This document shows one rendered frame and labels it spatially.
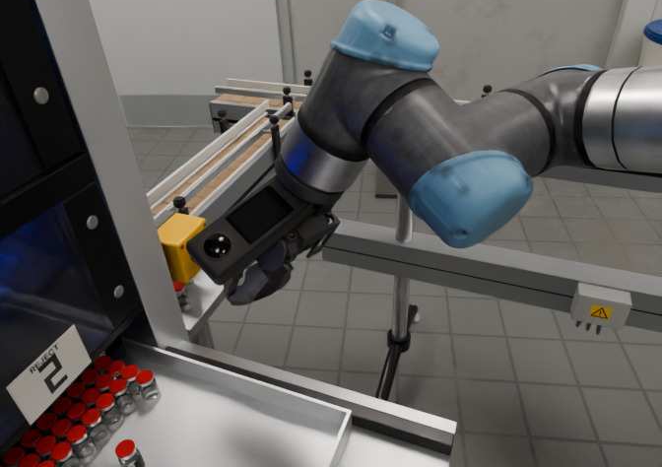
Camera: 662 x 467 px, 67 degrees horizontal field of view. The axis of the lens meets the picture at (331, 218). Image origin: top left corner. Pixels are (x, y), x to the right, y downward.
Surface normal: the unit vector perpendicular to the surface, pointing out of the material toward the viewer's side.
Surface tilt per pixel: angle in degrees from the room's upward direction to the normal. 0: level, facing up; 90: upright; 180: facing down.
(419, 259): 90
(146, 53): 90
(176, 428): 0
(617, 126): 86
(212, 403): 0
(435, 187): 69
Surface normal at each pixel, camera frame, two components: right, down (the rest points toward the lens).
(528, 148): 0.53, 0.13
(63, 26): 0.93, 0.17
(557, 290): -0.36, 0.55
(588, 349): -0.04, -0.82
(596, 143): -0.69, 0.66
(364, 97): -0.59, 0.00
